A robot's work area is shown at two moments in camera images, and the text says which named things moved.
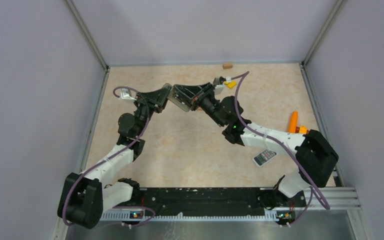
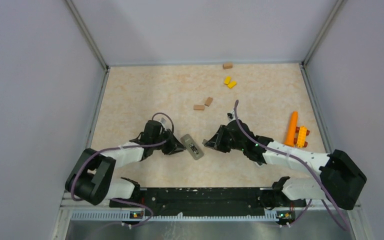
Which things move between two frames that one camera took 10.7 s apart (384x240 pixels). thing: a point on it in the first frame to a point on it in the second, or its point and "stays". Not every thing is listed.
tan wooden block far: [227, 65] stays
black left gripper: [151, 99] to [174, 145]
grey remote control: [182, 95] to [191, 146]
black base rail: [217, 201] stays
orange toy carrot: [293, 122] stays
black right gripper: [203, 89] to [216, 142]
